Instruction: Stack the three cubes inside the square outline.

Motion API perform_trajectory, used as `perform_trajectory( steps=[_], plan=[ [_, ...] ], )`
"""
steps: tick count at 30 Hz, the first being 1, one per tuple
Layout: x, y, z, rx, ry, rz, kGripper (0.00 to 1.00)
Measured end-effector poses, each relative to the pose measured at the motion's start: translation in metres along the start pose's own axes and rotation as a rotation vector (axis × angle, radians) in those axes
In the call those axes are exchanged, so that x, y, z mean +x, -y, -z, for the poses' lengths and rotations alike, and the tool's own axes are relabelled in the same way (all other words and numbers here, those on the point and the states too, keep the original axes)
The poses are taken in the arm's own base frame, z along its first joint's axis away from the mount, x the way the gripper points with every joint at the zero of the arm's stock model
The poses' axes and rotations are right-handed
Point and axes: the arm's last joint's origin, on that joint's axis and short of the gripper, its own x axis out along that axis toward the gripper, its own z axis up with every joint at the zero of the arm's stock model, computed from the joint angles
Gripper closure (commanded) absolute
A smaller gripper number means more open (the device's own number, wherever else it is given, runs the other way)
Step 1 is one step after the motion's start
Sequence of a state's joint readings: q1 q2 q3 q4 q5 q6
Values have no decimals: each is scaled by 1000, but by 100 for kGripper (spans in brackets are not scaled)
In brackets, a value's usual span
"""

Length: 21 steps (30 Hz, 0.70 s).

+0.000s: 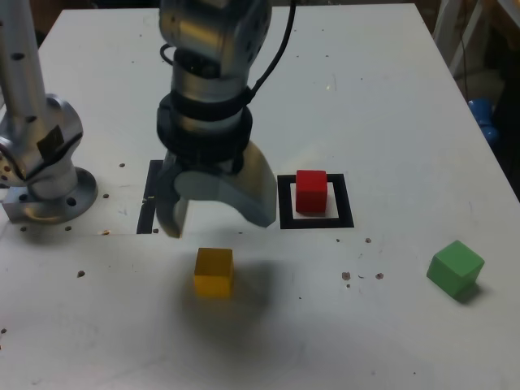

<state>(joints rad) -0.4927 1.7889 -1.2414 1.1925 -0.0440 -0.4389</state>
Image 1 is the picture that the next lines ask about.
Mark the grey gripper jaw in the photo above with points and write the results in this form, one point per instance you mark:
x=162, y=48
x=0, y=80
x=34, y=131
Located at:
x=166, y=207
x=256, y=191

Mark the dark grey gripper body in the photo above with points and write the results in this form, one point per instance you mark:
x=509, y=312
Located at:
x=211, y=168

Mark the red cube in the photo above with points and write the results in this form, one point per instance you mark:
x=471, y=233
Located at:
x=310, y=195

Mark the yellow cube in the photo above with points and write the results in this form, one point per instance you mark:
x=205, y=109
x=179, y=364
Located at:
x=214, y=274

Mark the green cube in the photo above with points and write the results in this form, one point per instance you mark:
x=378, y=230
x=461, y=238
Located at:
x=455, y=268

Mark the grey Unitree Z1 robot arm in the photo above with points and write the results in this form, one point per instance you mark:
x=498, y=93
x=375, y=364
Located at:
x=211, y=36

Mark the black tape square outline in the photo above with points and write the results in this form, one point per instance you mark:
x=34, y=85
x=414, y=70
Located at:
x=349, y=203

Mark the black tape strip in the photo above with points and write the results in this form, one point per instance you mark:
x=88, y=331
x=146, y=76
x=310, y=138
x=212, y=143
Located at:
x=144, y=219

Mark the blue plastic object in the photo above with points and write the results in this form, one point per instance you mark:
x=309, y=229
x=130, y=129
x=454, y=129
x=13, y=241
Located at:
x=483, y=111

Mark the white metal frame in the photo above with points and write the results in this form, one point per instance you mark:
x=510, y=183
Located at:
x=445, y=28

